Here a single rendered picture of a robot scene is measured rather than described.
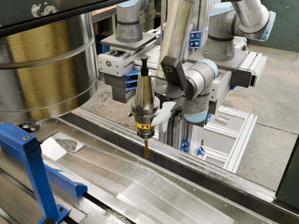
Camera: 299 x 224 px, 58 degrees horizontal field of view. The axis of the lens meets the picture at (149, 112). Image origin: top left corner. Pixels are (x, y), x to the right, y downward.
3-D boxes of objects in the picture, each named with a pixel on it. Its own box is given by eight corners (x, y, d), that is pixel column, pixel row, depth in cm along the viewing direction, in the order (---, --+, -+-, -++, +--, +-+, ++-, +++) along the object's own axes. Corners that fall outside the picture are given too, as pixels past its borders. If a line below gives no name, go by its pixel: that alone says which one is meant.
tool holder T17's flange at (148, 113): (126, 115, 59) (125, 105, 58) (138, 101, 64) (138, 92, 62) (153, 122, 57) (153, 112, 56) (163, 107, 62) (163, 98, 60)
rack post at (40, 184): (59, 204, 89) (38, 133, 73) (70, 212, 87) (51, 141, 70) (33, 227, 83) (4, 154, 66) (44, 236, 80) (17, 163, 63)
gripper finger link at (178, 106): (176, 118, 61) (186, 99, 68) (177, 112, 60) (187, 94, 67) (156, 114, 62) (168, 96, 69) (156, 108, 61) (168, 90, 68)
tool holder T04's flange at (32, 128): (17, 128, 74) (14, 121, 73) (37, 119, 78) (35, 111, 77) (28, 138, 71) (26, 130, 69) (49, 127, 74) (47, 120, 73)
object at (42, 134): (50, 123, 75) (49, 120, 74) (63, 129, 72) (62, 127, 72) (28, 136, 70) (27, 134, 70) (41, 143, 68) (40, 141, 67)
